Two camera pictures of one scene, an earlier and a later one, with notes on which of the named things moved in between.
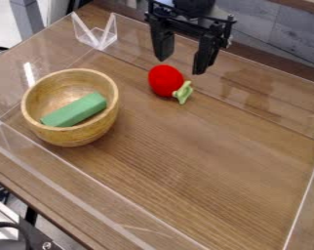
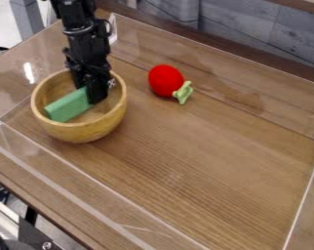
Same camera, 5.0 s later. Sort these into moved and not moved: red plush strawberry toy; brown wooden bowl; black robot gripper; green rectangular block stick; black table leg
Moved: black robot gripper; brown wooden bowl; green rectangular block stick
Not moved: red plush strawberry toy; black table leg
